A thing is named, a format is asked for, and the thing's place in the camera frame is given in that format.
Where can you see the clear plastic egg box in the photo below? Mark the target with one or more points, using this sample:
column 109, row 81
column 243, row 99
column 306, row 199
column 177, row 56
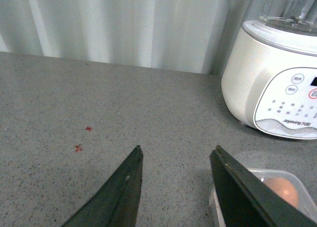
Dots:
column 306, row 205

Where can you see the brown egg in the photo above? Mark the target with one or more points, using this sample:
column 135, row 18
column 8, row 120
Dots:
column 284, row 189

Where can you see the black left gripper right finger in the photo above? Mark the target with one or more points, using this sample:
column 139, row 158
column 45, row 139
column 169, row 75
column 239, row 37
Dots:
column 245, row 201

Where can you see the white Joyoung blender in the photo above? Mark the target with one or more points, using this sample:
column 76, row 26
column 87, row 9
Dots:
column 270, row 80

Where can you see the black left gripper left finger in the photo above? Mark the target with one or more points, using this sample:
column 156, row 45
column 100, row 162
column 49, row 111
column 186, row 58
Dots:
column 116, row 203

